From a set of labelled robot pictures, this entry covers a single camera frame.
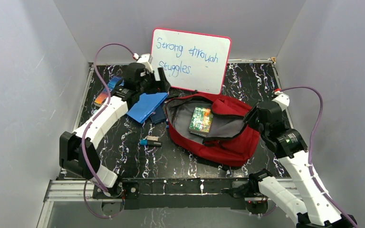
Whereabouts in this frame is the Jane Eyre paperback book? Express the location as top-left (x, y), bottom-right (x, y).
top-left (94, 76), bottom-right (125, 108)

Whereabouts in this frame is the green treehouse book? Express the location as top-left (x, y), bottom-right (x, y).
top-left (189, 107), bottom-right (213, 137)

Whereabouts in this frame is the red student backpack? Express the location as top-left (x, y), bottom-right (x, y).
top-left (164, 93), bottom-right (260, 167)

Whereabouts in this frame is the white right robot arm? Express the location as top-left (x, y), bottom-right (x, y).
top-left (243, 100), bottom-right (357, 228)

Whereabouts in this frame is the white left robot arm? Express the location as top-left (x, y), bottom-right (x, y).
top-left (59, 62), bottom-right (171, 198)

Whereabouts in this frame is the blue notebook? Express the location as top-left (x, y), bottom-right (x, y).
top-left (126, 93), bottom-right (168, 124)

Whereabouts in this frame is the dark blue wallet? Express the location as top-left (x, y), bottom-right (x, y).
top-left (150, 105), bottom-right (167, 125)

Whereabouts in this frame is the pink framed whiteboard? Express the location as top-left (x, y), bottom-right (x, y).
top-left (151, 28), bottom-right (231, 95)

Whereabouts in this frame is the small grey eraser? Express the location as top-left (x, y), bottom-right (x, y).
top-left (146, 136), bottom-right (159, 141)

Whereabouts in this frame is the black blue marker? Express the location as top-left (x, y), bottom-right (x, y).
top-left (139, 139), bottom-right (162, 147)

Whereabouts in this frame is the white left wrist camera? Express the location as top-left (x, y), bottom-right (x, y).
top-left (133, 53), bottom-right (154, 73)

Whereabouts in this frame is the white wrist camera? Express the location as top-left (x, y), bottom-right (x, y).
top-left (133, 53), bottom-right (154, 73)
top-left (272, 89), bottom-right (290, 111)

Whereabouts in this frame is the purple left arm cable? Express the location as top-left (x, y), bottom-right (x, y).
top-left (81, 43), bottom-right (136, 219)

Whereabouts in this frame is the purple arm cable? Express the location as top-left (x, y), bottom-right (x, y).
top-left (274, 86), bottom-right (358, 228)
top-left (81, 43), bottom-right (136, 219)

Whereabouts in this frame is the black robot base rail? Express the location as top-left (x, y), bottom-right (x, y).
top-left (92, 178), bottom-right (271, 214)

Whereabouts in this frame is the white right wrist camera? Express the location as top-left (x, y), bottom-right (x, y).
top-left (272, 89), bottom-right (290, 111)

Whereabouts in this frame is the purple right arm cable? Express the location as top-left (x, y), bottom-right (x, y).
top-left (274, 86), bottom-right (358, 228)

